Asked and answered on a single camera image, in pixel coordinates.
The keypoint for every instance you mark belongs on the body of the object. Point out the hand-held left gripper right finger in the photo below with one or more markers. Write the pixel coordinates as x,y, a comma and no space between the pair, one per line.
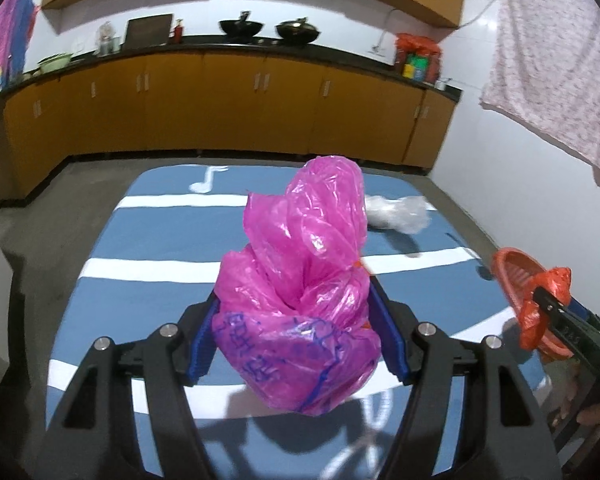
392,340

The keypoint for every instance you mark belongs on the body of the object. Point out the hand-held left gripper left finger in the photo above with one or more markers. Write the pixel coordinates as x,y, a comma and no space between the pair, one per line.
202,340

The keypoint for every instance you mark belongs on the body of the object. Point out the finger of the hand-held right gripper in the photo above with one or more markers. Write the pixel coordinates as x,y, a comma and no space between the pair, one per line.
555,305

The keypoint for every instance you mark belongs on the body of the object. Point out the orange plastic bag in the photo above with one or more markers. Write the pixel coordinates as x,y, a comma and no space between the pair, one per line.
530,330

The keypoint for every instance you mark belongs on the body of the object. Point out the orange plastic basket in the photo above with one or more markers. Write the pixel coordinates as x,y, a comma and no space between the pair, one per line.
512,270

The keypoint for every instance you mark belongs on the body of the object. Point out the pink plastic bag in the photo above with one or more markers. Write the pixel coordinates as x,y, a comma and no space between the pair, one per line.
300,260

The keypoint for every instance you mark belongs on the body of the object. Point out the blue white striped tablecloth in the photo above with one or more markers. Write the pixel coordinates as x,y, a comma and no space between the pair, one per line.
155,240

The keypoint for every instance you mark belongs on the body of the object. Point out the clear white plastic bag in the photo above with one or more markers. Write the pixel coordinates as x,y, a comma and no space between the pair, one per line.
397,212

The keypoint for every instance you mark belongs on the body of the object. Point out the floral hanging cloth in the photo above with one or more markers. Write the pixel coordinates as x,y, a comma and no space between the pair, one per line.
555,70

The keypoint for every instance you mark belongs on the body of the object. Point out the wooden lower kitchen cabinets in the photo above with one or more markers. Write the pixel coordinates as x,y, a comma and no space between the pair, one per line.
205,100

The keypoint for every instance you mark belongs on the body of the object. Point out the white mug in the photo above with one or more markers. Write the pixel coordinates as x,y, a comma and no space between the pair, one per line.
443,85

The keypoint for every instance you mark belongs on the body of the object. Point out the orange bag of groceries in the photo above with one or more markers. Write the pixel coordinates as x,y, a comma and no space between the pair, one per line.
417,57

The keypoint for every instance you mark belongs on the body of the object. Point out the red bottle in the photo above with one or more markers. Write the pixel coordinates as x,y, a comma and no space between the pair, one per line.
178,34

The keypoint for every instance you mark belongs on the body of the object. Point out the dark cutting board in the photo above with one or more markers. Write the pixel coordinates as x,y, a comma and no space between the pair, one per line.
149,32

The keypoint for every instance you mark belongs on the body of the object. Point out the glass jar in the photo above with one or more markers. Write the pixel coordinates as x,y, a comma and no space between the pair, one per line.
107,42

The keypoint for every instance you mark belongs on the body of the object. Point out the green basin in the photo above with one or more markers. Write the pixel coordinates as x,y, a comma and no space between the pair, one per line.
55,63

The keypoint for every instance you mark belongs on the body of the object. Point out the black wok with lid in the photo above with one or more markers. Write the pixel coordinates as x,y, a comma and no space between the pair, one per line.
297,31

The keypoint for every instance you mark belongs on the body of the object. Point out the wall socket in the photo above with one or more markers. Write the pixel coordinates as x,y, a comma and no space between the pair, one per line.
377,51

